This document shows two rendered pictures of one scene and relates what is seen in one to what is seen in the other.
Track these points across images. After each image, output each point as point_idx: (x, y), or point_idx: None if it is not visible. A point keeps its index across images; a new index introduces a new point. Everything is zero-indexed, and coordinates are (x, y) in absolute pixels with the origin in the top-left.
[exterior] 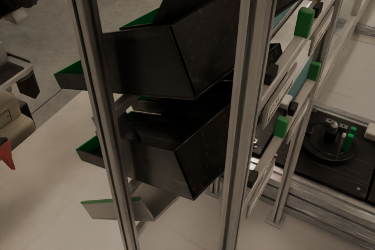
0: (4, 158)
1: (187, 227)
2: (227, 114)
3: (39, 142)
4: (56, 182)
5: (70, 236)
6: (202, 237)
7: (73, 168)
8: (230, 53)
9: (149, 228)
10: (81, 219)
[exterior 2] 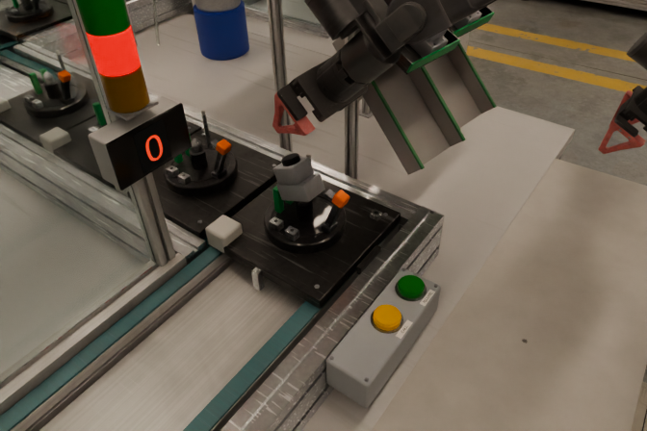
0: (617, 144)
1: (384, 173)
2: None
3: (634, 281)
4: (561, 221)
5: (509, 171)
6: (369, 165)
7: (549, 237)
8: None
9: (426, 173)
10: (505, 184)
